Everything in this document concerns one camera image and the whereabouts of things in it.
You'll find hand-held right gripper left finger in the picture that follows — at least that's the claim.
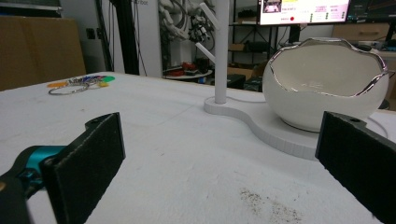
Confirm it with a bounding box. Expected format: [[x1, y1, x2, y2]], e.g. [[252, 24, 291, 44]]
[[41, 112, 126, 224]]

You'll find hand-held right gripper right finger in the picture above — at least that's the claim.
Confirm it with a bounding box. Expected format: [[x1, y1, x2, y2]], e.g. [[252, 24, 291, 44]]
[[315, 110, 396, 224]]

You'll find white eggshell-shaped bowl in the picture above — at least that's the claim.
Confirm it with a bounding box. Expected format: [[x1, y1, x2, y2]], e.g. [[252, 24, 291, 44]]
[[262, 37, 390, 133]]

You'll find brown cardboard panel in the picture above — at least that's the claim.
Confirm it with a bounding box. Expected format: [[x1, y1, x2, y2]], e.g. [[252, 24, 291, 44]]
[[0, 15, 87, 92]]

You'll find black metal stand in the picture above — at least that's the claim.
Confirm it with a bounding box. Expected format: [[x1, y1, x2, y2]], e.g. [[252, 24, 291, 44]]
[[109, 0, 140, 76]]

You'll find round white side table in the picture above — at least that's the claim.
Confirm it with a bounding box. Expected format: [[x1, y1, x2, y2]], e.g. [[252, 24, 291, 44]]
[[163, 68, 214, 80]]

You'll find computer monitor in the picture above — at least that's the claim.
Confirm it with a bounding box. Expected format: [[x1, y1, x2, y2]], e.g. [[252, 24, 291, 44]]
[[257, 0, 352, 26]]

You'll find white branched stand with base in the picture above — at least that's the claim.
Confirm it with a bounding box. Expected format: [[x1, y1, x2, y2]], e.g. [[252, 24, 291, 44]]
[[195, 0, 389, 161]]

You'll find key ring with coloured tags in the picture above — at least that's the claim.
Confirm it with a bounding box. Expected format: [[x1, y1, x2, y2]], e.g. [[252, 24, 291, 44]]
[[47, 75, 116, 96]]

